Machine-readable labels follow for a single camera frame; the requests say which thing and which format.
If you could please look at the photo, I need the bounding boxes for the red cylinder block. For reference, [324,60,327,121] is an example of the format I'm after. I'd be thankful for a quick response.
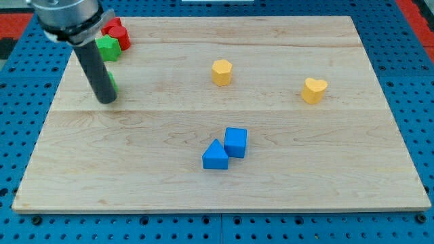
[108,26,131,51]

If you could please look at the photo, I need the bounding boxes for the blue triangle block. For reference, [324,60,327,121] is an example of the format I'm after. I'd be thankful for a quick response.
[202,139,229,169]

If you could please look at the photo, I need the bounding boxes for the yellow heart block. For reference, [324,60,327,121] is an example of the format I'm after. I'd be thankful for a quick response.
[301,77,328,104]

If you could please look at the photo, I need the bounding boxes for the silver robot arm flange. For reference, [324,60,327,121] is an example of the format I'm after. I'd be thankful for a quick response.
[26,0,115,47]

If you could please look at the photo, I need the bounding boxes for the green star block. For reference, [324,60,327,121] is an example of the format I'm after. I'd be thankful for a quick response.
[96,35,121,62]

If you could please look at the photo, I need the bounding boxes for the green block behind rod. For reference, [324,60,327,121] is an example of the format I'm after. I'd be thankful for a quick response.
[108,71,119,94]

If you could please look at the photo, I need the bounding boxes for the blue cube block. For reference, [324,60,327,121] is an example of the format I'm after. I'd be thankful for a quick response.
[224,127,248,158]

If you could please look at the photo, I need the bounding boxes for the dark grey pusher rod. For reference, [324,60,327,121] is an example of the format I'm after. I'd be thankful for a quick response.
[73,41,117,104]

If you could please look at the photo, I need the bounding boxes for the wooden board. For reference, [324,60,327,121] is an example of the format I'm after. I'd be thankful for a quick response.
[12,16,431,214]

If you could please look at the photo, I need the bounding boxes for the red block at back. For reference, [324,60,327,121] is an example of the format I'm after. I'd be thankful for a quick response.
[101,17,122,36]

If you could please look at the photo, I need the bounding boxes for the yellow hexagon block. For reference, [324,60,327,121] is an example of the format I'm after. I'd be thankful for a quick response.
[212,59,233,86]

